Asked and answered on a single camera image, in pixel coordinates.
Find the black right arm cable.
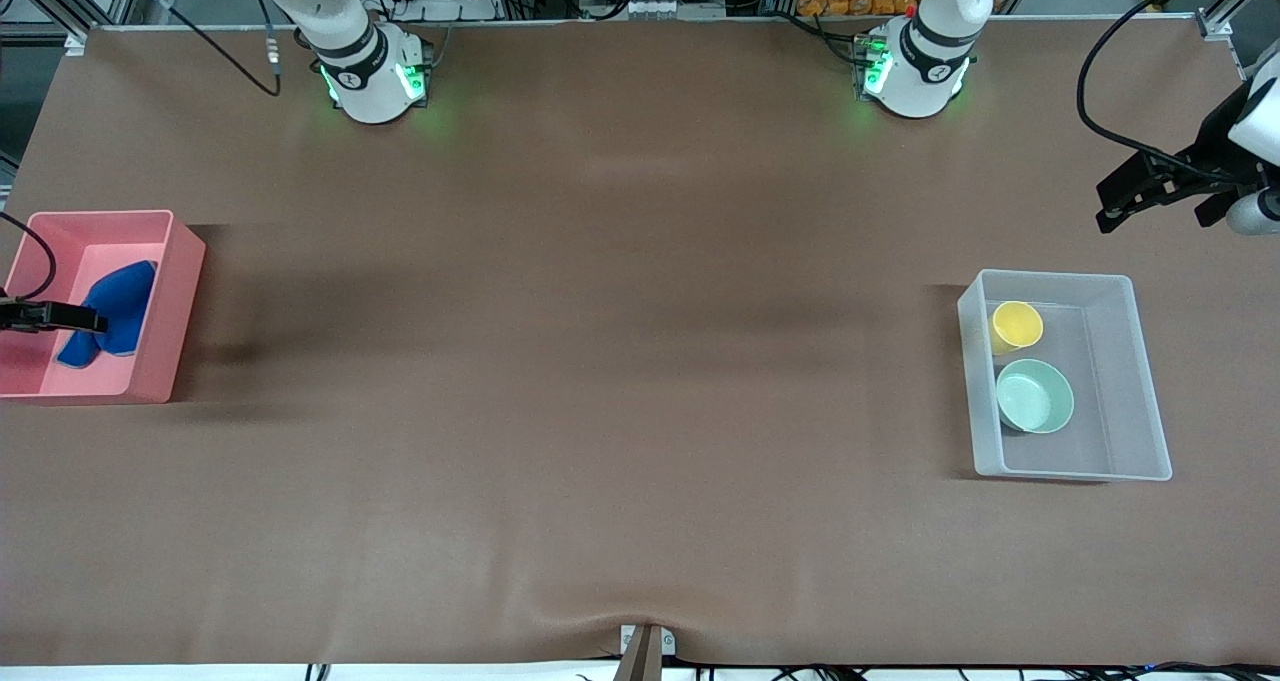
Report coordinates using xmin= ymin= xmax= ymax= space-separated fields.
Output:
xmin=0 ymin=0 xmax=284 ymax=303

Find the clear plastic bin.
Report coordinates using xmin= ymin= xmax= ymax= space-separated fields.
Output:
xmin=957 ymin=269 xmax=1173 ymax=482

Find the brown camera post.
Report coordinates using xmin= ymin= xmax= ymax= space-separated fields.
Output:
xmin=612 ymin=623 xmax=665 ymax=681

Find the yellow plastic cup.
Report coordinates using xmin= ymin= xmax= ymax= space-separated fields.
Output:
xmin=989 ymin=300 xmax=1045 ymax=355

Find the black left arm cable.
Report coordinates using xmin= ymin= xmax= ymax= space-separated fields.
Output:
xmin=1077 ymin=0 xmax=1251 ymax=177

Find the mint green bowl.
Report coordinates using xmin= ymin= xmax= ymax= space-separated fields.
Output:
xmin=996 ymin=359 xmax=1076 ymax=434

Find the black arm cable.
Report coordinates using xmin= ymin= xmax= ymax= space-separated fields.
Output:
xmin=1077 ymin=0 xmax=1251 ymax=177
xmin=0 ymin=0 xmax=284 ymax=303

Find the white socket strip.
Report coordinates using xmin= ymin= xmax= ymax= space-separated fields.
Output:
xmin=583 ymin=0 xmax=683 ymax=21

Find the grey metal bracket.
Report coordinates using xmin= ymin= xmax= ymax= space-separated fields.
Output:
xmin=620 ymin=625 xmax=677 ymax=657

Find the pink plastic bin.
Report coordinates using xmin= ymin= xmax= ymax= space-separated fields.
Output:
xmin=0 ymin=210 xmax=207 ymax=405

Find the blue cloth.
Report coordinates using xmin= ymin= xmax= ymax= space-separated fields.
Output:
xmin=57 ymin=260 xmax=159 ymax=370

